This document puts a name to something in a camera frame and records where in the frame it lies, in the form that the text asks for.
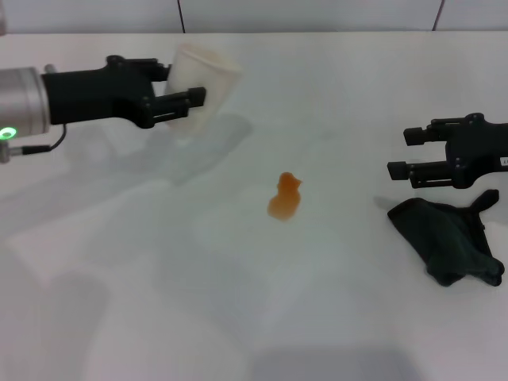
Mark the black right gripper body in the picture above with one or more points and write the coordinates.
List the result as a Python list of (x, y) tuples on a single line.
[(482, 152)]

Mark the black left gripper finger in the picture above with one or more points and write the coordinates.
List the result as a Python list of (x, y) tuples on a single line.
[(152, 68), (190, 98)]

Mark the brown water stain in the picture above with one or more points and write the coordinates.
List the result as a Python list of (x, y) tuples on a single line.
[(285, 198)]

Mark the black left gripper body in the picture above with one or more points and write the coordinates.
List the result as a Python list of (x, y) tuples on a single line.
[(95, 93)]

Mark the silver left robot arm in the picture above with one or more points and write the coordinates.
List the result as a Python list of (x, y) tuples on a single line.
[(21, 101)]

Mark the dark blue rag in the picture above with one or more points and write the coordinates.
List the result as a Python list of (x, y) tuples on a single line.
[(448, 234)]

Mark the white paper cup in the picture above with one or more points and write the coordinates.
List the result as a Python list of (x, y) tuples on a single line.
[(202, 69)]

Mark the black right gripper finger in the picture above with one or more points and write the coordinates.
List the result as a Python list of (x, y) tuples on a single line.
[(414, 135), (397, 170)]

